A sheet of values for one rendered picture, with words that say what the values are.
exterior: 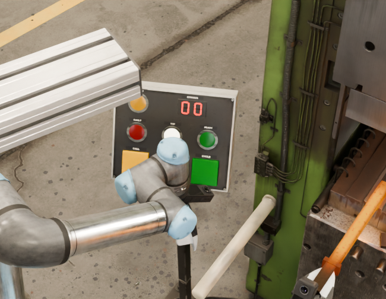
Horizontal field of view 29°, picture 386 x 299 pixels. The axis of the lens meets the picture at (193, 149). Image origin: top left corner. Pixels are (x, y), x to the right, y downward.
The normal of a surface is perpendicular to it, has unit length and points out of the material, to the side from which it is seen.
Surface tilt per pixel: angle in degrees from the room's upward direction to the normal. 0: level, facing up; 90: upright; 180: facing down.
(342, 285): 90
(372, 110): 90
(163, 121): 60
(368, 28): 90
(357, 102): 90
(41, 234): 34
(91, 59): 0
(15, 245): 54
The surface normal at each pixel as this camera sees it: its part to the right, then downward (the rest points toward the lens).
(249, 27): -0.01, -0.68
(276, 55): -0.56, 0.61
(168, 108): -0.14, 0.29
